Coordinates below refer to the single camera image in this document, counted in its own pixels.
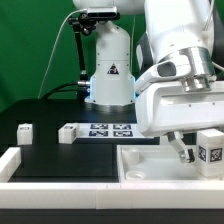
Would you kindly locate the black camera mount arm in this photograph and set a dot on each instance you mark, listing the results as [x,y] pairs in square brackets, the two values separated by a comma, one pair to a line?
[82,25]

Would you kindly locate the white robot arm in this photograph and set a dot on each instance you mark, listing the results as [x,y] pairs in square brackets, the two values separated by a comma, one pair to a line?
[173,28]

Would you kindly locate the grey camera on mount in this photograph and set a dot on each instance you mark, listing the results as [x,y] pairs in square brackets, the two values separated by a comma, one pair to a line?
[103,13]

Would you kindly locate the white square tabletop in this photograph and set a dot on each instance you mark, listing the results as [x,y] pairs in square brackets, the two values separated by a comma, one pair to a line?
[145,163]

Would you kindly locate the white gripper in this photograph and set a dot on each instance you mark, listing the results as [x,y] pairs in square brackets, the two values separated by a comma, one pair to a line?
[163,106]

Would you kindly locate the white U-shaped fence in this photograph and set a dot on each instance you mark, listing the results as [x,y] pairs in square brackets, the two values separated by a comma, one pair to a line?
[120,195]

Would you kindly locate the white tag sheet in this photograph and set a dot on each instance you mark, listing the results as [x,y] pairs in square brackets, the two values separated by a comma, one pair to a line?
[109,130]

